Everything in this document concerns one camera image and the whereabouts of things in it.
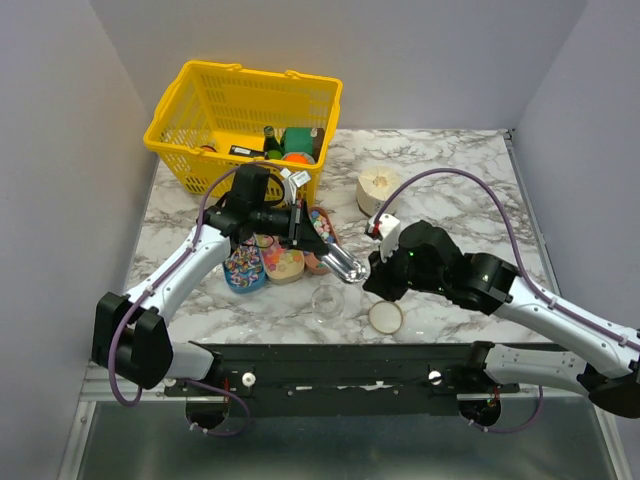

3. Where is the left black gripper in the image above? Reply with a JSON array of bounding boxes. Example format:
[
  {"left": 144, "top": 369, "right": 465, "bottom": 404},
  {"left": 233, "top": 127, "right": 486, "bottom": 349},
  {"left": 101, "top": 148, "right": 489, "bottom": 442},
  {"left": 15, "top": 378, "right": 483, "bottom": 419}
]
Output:
[{"left": 250, "top": 198, "right": 329, "bottom": 253}]

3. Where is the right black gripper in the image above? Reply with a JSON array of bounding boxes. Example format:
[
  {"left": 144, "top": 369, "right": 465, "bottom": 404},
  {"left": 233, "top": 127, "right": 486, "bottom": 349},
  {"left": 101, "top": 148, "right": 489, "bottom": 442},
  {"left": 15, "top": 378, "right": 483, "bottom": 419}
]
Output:
[{"left": 363, "top": 237, "right": 447, "bottom": 300}]

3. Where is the pink tray of star candies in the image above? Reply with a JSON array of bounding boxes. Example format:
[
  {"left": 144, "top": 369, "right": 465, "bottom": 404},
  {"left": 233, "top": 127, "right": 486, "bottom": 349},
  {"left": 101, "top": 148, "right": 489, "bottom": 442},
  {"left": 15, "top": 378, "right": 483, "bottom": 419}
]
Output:
[{"left": 304, "top": 206, "right": 338, "bottom": 275}]

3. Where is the beige tray of gummy candies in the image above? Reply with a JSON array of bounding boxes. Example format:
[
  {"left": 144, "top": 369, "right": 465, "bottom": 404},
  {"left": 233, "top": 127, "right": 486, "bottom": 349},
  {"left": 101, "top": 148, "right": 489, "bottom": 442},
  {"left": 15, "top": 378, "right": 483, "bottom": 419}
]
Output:
[{"left": 256, "top": 235, "right": 305, "bottom": 285}]

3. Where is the silver metal scoop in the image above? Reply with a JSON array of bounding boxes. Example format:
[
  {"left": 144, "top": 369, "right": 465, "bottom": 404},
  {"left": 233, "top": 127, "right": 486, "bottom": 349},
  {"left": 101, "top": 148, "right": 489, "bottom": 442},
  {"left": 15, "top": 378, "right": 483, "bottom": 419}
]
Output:
[{"left": 319, "top": 243, "right": 369, "bottom": 284}]

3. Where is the blue tray of striped candies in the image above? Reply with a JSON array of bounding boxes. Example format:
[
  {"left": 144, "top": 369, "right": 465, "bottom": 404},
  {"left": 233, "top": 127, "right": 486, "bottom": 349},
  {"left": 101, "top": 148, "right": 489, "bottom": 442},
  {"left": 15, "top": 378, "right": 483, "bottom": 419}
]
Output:
[{"left": 223, "top": 238, "right": 267, "bottom": 294}]

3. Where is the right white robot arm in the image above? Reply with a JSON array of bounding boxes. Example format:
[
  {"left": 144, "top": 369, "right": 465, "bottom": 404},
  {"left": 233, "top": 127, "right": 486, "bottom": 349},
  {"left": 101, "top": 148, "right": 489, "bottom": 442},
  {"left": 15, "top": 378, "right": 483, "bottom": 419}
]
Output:
[{"left": 363, "top": 215, "right": 639, "bottom": 419}]

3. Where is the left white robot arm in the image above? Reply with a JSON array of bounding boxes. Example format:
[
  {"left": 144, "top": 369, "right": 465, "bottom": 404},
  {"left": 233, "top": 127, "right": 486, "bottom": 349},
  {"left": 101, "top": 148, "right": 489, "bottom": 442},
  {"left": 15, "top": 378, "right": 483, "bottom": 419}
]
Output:
[{"left": 90, "top": 161, "right": 331, "bottom": 405}]

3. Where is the black rectangular pack in basket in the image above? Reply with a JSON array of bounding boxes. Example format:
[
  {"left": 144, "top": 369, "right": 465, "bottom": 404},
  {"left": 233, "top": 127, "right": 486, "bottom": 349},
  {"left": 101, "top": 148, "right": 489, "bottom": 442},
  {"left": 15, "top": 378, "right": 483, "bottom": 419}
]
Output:
[{"left": 229, "top": 145, "right": 265, "bottom": 158}]

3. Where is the gold rimmed jar lid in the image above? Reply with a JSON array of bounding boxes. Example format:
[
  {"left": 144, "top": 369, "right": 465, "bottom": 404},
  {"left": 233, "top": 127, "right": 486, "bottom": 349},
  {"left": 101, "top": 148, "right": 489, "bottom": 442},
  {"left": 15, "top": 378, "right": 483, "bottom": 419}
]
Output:
[{"left": 368, "top": 301, "right": 404, "bottom": 335}]

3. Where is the clear glass jar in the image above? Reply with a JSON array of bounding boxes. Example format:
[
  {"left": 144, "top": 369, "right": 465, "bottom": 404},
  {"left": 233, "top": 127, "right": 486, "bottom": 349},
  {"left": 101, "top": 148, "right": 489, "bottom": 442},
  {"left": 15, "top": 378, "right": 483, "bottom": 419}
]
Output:
[{"left": 311, "top": 285, "right": 345, "bottom": 325}]

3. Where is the orange ball in basket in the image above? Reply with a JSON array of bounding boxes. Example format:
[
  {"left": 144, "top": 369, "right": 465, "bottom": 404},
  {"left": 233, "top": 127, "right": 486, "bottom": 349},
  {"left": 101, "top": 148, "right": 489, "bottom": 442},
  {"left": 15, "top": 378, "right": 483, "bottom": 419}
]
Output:
[{"left": 282, "top": 152, "right": 316, "bottom": 165}]

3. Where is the wrapped toilet paper roll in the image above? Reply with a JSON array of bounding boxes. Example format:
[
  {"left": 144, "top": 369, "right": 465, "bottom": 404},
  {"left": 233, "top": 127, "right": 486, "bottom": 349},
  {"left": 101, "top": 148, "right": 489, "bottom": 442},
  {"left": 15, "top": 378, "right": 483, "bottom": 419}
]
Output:
[{"left": 356, "top": 166, "right": 402, "bottom": 217}]

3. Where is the green glass bottle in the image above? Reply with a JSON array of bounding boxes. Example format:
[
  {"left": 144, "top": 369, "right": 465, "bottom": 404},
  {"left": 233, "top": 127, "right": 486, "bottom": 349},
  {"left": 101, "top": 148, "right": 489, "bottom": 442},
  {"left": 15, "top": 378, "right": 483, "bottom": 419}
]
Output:
[{"left": 263, "top": 126, "right": 283, "bottom": 160}]

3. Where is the green box in basket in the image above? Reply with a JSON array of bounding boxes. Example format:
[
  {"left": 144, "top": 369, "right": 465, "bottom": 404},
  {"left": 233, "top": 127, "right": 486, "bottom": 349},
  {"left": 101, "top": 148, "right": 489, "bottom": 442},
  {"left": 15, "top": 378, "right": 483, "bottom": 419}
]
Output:
[{"left": 280, "top": 127, "right": 324, "bottom": 157}]

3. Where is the yellow plastic shopping basket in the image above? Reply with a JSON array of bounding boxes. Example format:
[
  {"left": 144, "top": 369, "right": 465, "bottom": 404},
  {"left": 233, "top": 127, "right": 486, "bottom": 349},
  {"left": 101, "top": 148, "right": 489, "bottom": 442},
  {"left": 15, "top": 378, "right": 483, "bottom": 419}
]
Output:
[{"left": 143, "top": 60, "right": 343, "bottom": 204}]

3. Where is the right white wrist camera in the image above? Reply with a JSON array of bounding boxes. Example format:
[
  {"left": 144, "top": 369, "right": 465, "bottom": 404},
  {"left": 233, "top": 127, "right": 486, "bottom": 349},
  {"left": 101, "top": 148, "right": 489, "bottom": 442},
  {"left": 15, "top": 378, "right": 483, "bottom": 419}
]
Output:
[{"left": 365, "top": 214, "right": 401, "bottom": 262}]

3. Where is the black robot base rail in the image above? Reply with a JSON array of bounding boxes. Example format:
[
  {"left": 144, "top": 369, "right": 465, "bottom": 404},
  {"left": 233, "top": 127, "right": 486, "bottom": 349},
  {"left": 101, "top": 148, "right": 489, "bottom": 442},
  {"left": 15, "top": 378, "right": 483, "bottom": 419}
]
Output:
[{"left": 164, "top": 339, "right": 521, "bottom": 419}]

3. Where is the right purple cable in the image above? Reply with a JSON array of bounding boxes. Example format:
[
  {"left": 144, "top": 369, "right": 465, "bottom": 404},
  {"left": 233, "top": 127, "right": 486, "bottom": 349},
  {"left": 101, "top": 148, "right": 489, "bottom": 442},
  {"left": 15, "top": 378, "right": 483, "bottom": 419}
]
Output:
[{"left": 374, "top": 167, "right": 640, "bottom": 435}]

